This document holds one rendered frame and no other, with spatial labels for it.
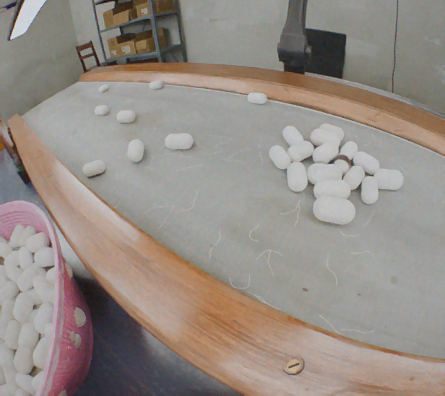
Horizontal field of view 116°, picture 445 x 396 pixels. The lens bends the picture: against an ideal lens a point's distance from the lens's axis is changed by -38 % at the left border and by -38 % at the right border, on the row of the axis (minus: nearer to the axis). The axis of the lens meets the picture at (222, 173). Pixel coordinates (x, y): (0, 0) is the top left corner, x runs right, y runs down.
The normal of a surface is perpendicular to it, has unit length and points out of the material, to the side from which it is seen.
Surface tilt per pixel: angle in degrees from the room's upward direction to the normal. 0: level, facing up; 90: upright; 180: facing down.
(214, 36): 90
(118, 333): 0
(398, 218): 0
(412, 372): 0
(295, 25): 60
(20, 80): 90
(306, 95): 45
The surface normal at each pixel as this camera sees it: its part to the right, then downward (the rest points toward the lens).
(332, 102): -0.45, -0.11
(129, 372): -0.08, -0.75
